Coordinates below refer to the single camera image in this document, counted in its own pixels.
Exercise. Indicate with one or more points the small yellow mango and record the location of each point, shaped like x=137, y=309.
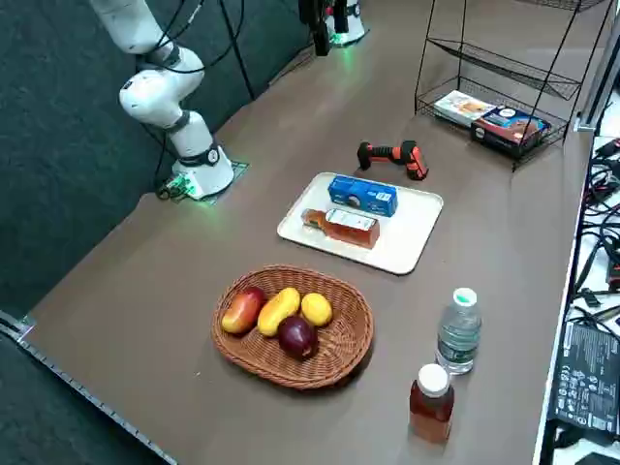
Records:
x=317, y=310

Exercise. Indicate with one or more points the black stand pole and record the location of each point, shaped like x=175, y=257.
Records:
x=237, y=48

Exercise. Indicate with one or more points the aluminium table edge rail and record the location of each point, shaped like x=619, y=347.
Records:
x=72, y=381

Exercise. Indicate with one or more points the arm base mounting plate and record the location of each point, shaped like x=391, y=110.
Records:
x=239, y=169

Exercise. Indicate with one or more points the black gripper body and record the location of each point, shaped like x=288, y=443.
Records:
x=315, y=9

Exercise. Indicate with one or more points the red yellow mango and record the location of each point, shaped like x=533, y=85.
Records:
x=242, y=312

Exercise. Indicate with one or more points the amber tea bottle white cap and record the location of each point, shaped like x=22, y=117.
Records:
x=431, y=412

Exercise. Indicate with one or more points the blue Oreo cookie box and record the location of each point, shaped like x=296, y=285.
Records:
x=363, y=194

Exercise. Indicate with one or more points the clear water bottle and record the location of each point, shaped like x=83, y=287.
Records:
x=458, y=334

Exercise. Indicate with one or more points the black power adapter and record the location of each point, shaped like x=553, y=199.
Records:
x=588, y=378

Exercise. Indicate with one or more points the long yellow mango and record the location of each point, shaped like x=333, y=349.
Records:
x=276, y=312

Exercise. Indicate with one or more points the dark cookie box blue label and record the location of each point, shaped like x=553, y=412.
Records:
x=508, y=128

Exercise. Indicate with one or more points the small green circuit board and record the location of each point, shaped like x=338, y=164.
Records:
x=176, y=186

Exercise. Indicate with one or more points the aluminium frame post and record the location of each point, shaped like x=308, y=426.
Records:
x=602, y=82

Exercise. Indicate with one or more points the amber tea bottle white label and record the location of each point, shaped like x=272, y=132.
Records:
x=349, y=232

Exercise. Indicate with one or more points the brown wicker basket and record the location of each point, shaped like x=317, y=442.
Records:
x=339, y=349

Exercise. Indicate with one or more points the white snack box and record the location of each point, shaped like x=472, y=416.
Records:
x=460, y=106

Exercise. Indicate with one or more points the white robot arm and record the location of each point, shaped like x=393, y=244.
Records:
x=353, y=29
x=150, y=92

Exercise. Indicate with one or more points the cream plastic tray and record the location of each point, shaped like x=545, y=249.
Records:
x=412, y=232

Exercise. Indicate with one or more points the orange black barcode scanner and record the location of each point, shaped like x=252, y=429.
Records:
x=412, y=160

